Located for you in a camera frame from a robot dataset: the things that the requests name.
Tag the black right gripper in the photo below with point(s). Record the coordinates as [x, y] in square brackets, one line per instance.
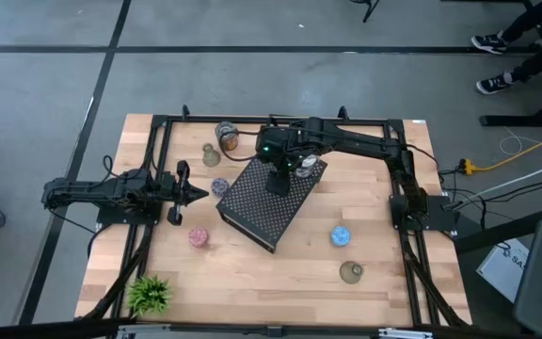
[278, 155]

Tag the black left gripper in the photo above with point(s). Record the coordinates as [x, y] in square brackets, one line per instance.
[179, 193]

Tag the clear glass candlestick holder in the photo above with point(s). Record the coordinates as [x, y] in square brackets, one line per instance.
[350, 273]
[211, 157]
[307, 167]

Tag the dark blue red patterned tin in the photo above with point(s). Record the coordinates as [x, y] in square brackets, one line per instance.
[219, 187]

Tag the pink patterned candle tin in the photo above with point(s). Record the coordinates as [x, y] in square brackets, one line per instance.
[198, 237]

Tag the silver ribbed can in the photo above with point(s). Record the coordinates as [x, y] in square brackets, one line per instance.
[227, 139]

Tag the light blue patterned candle tin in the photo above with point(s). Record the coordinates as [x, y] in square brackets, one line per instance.
[340, 236]

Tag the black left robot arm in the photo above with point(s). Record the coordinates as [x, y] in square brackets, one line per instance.
[87, 190]

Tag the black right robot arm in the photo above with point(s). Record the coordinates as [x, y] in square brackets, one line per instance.
[360, 141]

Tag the black perforated metal shelf riser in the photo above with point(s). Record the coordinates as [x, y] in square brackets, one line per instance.
[261, 212]

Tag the green artificial plant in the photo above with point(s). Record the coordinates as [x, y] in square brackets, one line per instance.
[148, 295]

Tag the black crossbar with silver brackets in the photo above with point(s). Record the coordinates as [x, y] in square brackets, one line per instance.
[205, 330]

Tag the black chair leg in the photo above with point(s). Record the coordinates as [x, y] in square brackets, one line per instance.
[370, 9]

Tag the black white sneaker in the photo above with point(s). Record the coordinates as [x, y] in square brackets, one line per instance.
[493, 85]
[489, 43]

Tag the white printed paper box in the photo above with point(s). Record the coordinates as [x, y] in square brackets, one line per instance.
[501, 273]

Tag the person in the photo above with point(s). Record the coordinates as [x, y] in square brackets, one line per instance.
[530, 21]

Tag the black aluminium rig frame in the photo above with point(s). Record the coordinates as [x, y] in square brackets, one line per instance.
[275, 119]

